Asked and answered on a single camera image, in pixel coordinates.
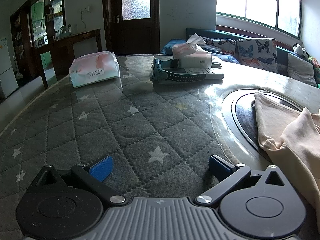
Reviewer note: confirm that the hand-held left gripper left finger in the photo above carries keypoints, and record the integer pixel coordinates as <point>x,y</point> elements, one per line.
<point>101,168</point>

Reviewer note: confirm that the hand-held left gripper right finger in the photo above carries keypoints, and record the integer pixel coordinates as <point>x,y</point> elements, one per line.
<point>221,166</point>

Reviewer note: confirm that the beige garment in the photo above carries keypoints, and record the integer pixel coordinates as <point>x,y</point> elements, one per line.
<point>287,135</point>

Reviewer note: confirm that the grey quilted star table cover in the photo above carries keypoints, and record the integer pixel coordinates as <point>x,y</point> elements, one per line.
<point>125,130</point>

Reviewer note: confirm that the round black table insert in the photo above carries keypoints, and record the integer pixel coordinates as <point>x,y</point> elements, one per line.
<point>240,120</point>

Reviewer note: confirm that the grey remote control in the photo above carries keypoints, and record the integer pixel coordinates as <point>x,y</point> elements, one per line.
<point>200,70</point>

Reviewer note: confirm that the dark tray with items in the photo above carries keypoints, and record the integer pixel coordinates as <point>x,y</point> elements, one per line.
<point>175,76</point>

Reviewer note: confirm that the sealed pink white tissue pack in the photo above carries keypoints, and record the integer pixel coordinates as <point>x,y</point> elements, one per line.
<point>95,67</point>

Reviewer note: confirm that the printed booklet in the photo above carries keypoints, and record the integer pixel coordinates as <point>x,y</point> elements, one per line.
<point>217,62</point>

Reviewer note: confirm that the blue butterfly print pillow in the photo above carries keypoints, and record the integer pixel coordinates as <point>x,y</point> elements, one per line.
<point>225,58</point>

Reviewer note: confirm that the open pink white tissue pack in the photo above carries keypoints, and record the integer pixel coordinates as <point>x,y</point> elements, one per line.
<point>192,55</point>

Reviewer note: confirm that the dark teal sofa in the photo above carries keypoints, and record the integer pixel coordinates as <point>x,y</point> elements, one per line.
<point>282,57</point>

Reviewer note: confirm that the grey pillow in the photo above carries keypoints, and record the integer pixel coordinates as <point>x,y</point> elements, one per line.
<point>301,68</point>

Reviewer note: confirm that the blue sofa throw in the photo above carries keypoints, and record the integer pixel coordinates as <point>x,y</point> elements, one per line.
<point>175,45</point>

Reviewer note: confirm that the dark wooden console table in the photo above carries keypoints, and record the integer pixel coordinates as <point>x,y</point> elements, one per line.
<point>75,40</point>

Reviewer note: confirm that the dark wooden glass door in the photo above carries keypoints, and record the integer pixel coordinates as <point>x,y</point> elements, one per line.
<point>135,37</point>

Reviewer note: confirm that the white fridge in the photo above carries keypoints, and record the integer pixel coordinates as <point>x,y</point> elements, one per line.
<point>7,70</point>

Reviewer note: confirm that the white microwave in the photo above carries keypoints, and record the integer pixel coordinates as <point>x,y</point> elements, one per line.
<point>41,41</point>

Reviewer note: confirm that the panda plush toy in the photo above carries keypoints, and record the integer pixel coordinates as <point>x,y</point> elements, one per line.
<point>298,48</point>

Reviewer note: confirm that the colourful toy pile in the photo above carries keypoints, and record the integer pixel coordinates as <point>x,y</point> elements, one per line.
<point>313,60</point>

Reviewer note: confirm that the glass jar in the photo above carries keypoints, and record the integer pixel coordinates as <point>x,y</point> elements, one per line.
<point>63,30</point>
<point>69,28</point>

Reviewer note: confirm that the dark wooden shelf unit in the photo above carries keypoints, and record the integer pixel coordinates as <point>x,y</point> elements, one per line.
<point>26,30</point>

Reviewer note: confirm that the large window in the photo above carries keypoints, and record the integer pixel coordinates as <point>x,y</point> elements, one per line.
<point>260,0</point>

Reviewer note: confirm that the white wall socket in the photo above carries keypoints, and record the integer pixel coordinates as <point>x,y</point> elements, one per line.
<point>85,10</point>

